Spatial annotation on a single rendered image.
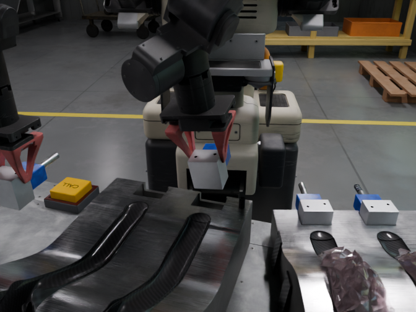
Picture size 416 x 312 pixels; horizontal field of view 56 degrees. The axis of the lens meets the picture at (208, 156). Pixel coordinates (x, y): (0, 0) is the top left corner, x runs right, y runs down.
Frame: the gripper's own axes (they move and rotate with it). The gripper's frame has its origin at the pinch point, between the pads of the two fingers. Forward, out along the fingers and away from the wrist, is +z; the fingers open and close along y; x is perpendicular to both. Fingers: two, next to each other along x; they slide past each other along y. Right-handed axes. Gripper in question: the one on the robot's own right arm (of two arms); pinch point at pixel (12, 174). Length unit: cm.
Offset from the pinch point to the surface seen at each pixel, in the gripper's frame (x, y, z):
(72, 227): -1.6, 10.9, 6.6
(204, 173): 9.6, 28.8, 0.0
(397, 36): 567, 118, 77
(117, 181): 12.1, 11.1, 6.3
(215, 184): 9.8, 30.5, 1.9
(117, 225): 1.2, 17.2, 6.8
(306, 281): -3.1, 46.5, 5.2
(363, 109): 329, 74, 102
